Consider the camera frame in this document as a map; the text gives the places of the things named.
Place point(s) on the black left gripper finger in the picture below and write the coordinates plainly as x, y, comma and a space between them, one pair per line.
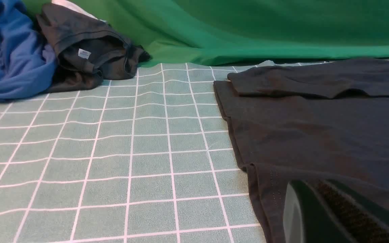
330, 212

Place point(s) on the dark gray long-sleeve shirt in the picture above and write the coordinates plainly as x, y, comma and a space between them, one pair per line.
312, 123

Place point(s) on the crumpled dark brown shirt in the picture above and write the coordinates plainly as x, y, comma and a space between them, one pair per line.
88, 50

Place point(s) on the crumpled blue shirt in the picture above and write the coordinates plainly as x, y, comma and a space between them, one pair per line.
27, 62

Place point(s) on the teal grid-pattern tablecloth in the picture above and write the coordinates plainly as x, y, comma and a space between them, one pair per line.
146, 160

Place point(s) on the green backdrop cloth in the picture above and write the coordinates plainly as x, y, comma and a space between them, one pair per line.
220, 32

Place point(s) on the white cloth behind pile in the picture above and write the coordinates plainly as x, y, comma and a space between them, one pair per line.
74, 7

